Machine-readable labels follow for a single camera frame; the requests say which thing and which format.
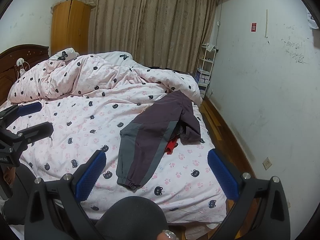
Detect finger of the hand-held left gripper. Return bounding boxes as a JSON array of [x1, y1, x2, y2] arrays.
[[6, 122, 54, 147], [0, 102, 42, 128]]

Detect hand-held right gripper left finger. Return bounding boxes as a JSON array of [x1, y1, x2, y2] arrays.
[[24, 150, 108, 240]]

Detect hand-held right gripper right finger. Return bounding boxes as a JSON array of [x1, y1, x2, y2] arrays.
[[207, 148, 292, 240]]

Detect red white garment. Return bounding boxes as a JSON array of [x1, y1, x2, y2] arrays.
[[164, 135, 180, 155]]

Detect purple grey pants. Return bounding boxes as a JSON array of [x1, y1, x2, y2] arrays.
[[116, 90, 202, 192]]

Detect pink cat print bedsheet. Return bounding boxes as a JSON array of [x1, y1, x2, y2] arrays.
[[0, 85, 228, 229]]

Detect dark wooden headboard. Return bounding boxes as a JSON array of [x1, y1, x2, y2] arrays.
[[0, 44, 50, 105]]

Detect person's dark trouser leg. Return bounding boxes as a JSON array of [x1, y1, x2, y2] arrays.
[[95, 196, 169, 240]]

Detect pink cat print quilt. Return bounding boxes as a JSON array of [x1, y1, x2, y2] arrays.
[[7, 51, 203, 105]]

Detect white butterfly print pillow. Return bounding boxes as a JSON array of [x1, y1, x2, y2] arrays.
[[49, 47, 80, 62]]

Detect silver glittery ornament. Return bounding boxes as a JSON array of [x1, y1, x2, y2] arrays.
[[157, 229, 178, 240]]

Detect orange wooden wardrobe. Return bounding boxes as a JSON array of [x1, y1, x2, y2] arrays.
[[51, 0, 92, 56]]

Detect stack of white boxes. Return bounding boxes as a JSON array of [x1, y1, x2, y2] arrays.
[[196, 69, 210, 85]]

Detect white shelf rack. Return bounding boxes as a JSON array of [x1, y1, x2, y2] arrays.
[[196, 43, 217, 98]]

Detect beige curtain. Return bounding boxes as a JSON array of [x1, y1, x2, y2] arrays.
[[76, 0, 220, 75]]

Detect white charger cable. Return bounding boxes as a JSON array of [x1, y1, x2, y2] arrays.
[[15, 57, 32, 77]]

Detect white wall cable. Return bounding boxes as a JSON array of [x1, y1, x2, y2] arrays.
[[214, 0, 223, 45]]

